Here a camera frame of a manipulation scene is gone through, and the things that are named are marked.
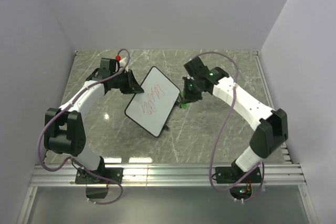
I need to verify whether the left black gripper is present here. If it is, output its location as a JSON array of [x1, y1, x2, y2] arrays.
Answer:
[[111, 69, 144, 94]]

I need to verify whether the green whiteboard eraser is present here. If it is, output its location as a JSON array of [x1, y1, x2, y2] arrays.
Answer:
[[180, 103, 188, 109]]

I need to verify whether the white board black frame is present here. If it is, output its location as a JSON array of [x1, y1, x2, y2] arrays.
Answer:
[[124, 67, 180, 137]]

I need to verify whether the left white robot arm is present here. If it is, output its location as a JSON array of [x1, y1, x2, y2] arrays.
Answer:
[[39, 67, 144, 183]]

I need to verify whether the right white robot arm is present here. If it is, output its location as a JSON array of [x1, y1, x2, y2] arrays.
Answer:
[[182, 67, 288, 182]]

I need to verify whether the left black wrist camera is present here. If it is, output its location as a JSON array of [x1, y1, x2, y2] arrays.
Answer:
[[99, 58, 118, 76]]

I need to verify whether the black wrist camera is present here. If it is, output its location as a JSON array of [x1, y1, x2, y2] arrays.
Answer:
[[183, 57, 209, 79], [99, 58, 118, 76]]

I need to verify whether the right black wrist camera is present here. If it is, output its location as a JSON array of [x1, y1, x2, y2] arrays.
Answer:
[[183, 57, 209, 79]]

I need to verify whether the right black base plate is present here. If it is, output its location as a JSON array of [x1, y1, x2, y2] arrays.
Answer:
[[212, 166, 262, 184]]

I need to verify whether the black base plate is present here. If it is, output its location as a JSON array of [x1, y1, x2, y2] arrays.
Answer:
[[212, 166, 262, 184], [75, 167, 123, 185]]

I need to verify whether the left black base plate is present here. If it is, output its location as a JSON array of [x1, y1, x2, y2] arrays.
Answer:
[[75, 167, 123, 185]]

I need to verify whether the aluminium right side rail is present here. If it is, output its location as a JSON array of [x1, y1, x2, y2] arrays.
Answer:
[[253, 51, 293, 164]]

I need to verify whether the aluminium rail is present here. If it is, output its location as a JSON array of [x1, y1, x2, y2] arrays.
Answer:
[[29, 163, 306, 187], [253, 51, 293, 164]]

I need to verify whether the aluminium front rail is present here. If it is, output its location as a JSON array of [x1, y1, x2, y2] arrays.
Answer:
[[29, 163, 306, 187]]

